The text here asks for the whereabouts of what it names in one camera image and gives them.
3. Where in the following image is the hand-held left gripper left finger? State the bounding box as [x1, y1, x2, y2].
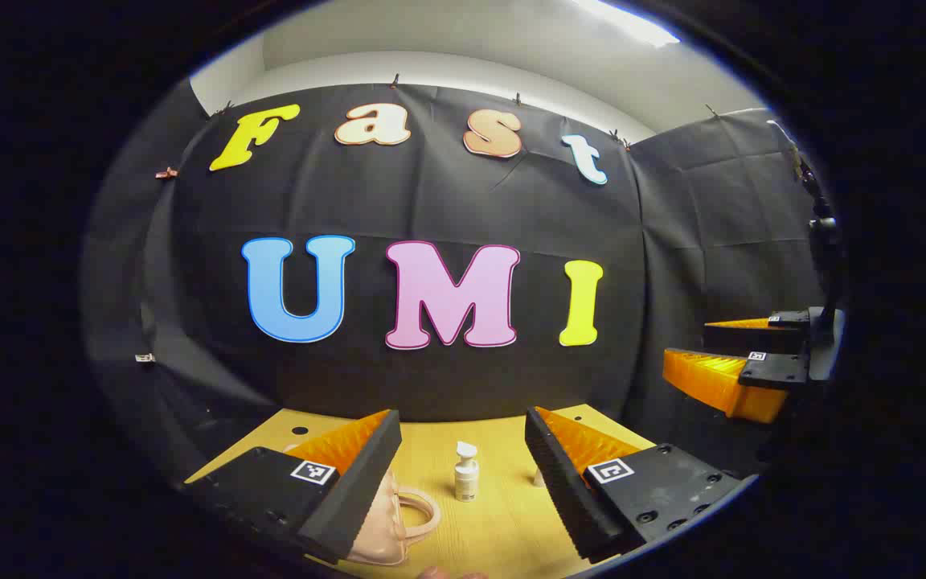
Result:
[183, 409, 403, 565]

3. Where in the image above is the white pump bottle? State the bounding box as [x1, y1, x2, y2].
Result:
[453, 441, 481, 503]

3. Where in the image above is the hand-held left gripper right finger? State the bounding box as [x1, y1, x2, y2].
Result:
[524, 406, 745, 564]

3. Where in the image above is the black backdrop cloth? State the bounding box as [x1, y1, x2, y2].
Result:
[81, 80, 834, 483]

